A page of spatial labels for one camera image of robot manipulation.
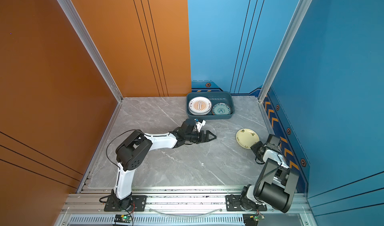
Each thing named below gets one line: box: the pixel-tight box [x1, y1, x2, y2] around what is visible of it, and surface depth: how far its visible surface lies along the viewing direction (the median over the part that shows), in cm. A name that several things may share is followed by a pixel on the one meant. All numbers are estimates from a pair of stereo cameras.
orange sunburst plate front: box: [188, 96, 212, 116], surface depth 111 cm
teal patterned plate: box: [211, 102, 232, 115], surface depth 114 cm
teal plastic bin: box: [186, 91, 235, 120], surface depth 114 cm
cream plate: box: [235, 128, 260, 149], surface depth 99 cm
